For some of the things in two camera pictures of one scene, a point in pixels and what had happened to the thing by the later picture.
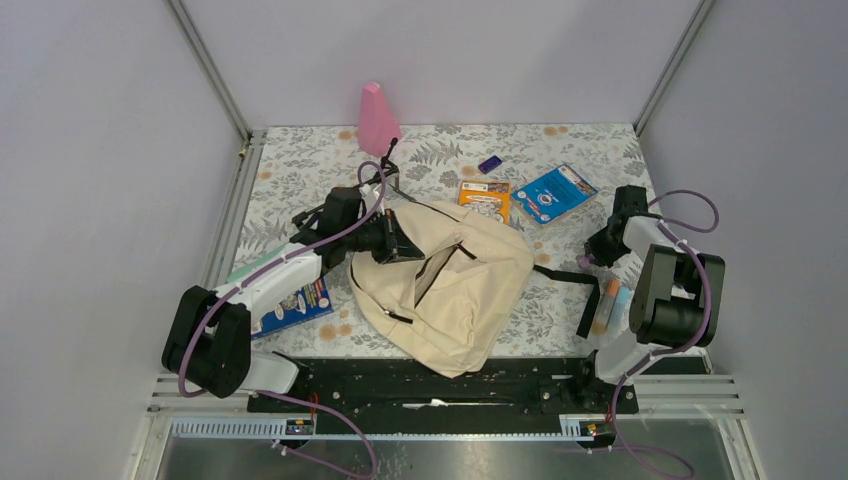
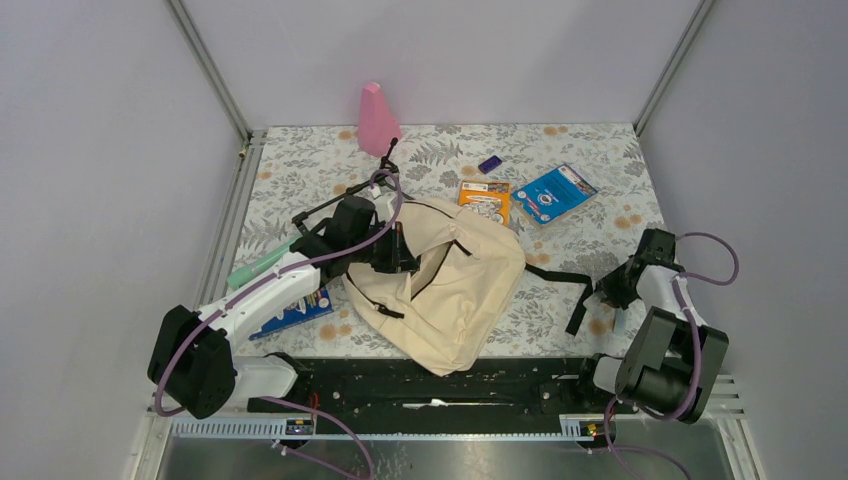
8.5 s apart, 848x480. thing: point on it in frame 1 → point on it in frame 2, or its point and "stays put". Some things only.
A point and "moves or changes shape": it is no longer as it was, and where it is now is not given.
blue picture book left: [309, 303] stays put
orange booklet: [489, 198] stays put
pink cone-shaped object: [377, 127] stays put
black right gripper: [593, 245] → [613, 295]
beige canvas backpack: [444, 308] moves or changes shape
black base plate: [371, 396] stays put
